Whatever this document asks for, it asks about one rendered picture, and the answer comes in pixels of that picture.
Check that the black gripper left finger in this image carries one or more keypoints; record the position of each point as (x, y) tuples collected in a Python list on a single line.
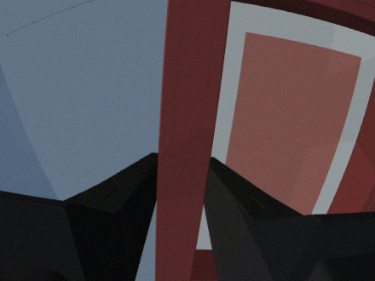
[(97, 235)]

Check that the grey flat square panel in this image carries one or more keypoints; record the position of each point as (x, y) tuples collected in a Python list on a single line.
[(85, 77)]

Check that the dark red picture frame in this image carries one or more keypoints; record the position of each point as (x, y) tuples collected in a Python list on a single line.
[(280, 91)]

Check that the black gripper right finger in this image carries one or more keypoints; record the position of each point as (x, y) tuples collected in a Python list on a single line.
[(254, 237)]

